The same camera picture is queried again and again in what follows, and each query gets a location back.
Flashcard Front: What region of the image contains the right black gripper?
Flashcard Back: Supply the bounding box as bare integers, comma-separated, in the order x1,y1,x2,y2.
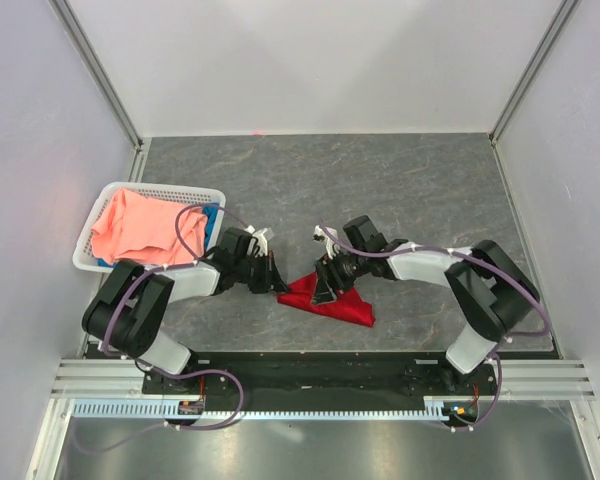
311,247,368,306

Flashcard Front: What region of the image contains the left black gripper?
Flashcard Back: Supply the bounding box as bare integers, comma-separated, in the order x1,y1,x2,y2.
234,251,289,294

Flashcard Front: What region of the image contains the red cloth napkin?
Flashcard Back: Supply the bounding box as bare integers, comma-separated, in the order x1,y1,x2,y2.
277,273,375,328

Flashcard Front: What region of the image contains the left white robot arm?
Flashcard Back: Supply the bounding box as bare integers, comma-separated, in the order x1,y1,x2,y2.
82,226,290,393

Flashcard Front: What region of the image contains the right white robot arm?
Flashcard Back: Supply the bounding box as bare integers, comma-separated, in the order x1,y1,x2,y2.
311,215,548,394

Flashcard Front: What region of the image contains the blue cloth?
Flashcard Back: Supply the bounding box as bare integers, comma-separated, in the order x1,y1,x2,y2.
95,200,222,269

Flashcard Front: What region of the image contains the pink cloth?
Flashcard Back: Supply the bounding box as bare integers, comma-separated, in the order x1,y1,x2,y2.
89,186,210,265

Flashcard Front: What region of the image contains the white plastic basket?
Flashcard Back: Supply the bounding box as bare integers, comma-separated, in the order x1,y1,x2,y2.
73,182,226,273

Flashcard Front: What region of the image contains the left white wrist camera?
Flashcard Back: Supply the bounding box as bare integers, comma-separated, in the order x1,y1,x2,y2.
246,225,274,258

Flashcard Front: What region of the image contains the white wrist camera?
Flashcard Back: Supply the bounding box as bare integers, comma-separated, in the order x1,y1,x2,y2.
313,225,340,259
246,225,274,258

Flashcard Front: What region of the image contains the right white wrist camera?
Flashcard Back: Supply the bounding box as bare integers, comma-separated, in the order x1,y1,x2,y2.
313,225,340,259

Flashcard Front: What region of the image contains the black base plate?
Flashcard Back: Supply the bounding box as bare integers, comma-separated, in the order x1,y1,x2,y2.
142,352,496,411

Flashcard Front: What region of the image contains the slotted cable duct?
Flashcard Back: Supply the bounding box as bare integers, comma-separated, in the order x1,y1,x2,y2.
72,397,458,422

